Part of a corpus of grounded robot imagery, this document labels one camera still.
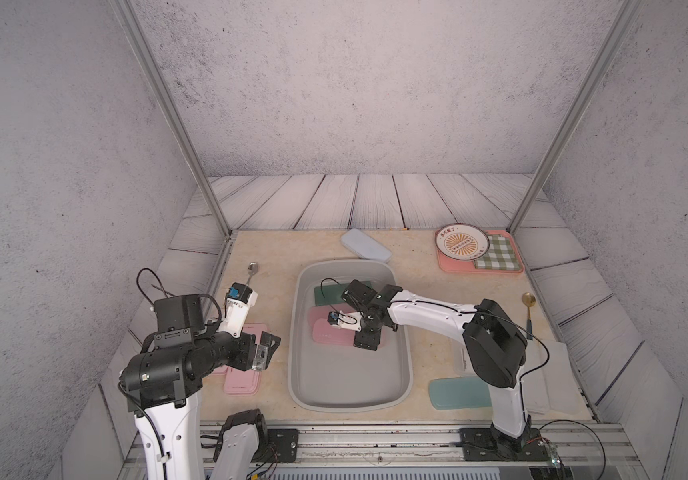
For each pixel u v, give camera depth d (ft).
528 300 3.22
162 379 1.21
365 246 3.80
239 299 1.74
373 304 2.20
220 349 1.76
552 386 2.71
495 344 1.62
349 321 2.56
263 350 1.77
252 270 3.54
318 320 2.96
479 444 2.38
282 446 2.39
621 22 2.35
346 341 2.59
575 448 2.44
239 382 2.66
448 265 3.62
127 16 2.30
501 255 3.65
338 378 2.71
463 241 3.78
